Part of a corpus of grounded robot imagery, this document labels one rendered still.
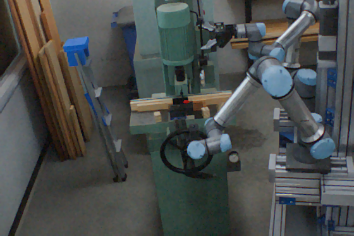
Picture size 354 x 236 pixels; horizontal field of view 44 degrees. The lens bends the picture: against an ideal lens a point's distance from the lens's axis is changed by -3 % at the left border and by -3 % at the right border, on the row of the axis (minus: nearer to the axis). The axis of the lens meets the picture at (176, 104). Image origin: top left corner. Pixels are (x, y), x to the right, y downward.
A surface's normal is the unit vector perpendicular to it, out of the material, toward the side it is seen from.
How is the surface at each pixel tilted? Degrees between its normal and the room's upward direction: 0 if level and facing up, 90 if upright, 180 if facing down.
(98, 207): 0
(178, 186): 90
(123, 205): 0
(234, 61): 90
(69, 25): 90
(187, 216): 90
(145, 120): 0
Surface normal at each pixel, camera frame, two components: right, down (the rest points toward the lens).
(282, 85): 0.00, 0.37
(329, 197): -0.23, 0.48
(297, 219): -0.11, -0.87
